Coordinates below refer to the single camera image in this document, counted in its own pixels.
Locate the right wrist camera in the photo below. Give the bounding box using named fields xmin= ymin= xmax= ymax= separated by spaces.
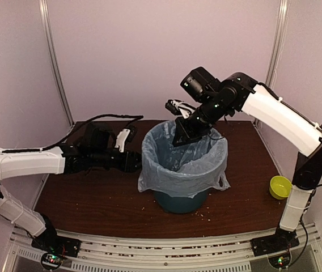
xmin=165 ymin=66 xmax=221 ymax=119

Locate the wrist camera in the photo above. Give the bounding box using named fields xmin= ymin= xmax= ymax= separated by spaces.
xmin=81 ymin=121 xmax=138 ymax=155
xmin=165 ymin=66 xmax=221 ymax=119

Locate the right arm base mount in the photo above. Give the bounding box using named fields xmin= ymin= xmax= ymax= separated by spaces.
xmin=250 ymin=224 xmax=309 ymax=271

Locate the teal plastic trash bin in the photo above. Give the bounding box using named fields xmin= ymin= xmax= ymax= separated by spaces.
xmin=153 ymin=189 xmax=209 ymax=214

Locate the aluminium corner post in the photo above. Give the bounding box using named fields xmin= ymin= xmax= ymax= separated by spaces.
xmin=39 ymin=0 xmax=74 ymax=127
xmin=253 ymin=0 xmax=289 ymax=125

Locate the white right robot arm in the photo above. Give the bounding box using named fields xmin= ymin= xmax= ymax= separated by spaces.
xmin=165 ymin=67 xmax=322 ymax=250

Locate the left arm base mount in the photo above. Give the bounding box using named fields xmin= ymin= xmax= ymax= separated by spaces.
xmin=26 ymin=214 xmax=81 ymax=271

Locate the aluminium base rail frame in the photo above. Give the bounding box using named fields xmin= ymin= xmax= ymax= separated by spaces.
xmin=0 ymin=224 xmax=322 ymax=271

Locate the yellow plastic bowl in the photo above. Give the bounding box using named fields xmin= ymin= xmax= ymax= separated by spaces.
xmin=269 ymin=176 xmax=292 ymax=200

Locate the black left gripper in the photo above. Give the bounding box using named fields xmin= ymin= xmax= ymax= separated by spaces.
xmin=90 ymin=148 xmax=149 ymax=173

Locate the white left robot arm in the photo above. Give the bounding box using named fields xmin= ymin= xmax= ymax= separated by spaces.
xmin=0 ymin=144 xmax=142 ymax=252

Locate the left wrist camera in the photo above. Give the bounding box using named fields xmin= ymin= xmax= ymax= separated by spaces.
xmin=81 ymin=121 xmax=138 ymax=155

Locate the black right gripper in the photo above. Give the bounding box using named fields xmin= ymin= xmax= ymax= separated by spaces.
xmin=172 ymin=94 xmax=231 ymax=147

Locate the right aluminium corner post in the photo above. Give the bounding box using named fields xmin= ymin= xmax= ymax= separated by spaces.
xmin=253 ymin=0 xmax=289 ymax=125

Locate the translucent grey plastic bag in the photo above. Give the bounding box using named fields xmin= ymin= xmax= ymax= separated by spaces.
xmin=138 ymin=121 xmax=230 ymax=198

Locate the left aluminium corner post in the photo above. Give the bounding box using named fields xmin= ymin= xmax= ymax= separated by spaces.
xmin=39 ymin=0 xmax=74 ymax=127

